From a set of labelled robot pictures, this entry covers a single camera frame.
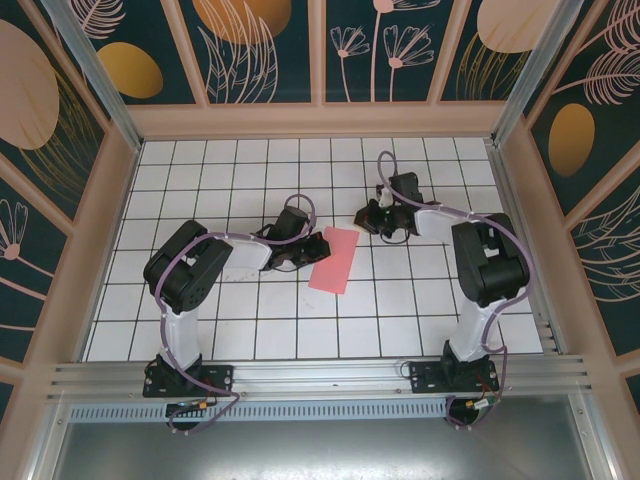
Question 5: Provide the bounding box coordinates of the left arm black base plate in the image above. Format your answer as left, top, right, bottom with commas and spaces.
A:
143, 362, 235, 399

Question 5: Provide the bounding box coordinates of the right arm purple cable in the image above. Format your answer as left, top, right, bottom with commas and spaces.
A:
376, 150, 532, 432

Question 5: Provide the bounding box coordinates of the long aluminium mounting rail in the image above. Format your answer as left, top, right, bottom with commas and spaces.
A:
47, 353, 592, 401

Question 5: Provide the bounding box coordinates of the aluminium frame post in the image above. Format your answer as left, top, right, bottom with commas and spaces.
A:
42, 0, 145, 151
489, 0, 599, 147

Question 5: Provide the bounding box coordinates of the pink paper sheet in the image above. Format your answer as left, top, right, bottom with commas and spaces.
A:
308, 225, 361, 295

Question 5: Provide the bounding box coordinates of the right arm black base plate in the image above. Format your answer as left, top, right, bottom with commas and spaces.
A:
408, 360, 500, 396

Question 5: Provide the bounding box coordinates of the perforated grey cable tray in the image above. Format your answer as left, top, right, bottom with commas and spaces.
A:
69, 399, 450, 422

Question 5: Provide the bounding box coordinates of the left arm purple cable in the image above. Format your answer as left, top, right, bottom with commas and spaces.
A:
152, 192, 317, 436

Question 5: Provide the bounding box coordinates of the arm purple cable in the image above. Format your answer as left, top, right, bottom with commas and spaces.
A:
376, 150, 532, 432
152, 192, 317, 436

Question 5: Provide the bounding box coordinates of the aluminium side rail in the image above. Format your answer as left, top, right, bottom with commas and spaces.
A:
487, 142, 570, 357

